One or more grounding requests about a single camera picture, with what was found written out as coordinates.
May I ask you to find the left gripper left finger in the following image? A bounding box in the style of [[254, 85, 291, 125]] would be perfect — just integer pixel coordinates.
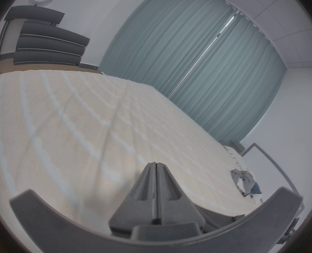
[[109, 162, 156, 229]]

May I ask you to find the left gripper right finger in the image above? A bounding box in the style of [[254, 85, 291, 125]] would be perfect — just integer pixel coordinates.
[[157, 162, 206, 226]]

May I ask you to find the pile of clothes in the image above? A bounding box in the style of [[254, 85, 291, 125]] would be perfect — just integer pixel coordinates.
[[230, 168, 263, 198]]

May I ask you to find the bed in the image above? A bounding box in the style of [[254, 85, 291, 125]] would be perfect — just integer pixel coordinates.
[[0, 69, 303, 231]]

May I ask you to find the white printed pillow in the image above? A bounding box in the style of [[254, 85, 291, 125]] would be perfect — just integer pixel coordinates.
[[223, 145, 249, 171]]

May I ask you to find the grey bedside table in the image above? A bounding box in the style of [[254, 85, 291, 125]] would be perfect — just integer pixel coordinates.
[[219, 140, 245, 152]]

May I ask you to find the blue-green curtain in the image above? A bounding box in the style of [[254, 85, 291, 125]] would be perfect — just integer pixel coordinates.
[[99, 0, 237, 99], [168, 9, 288, 144]]

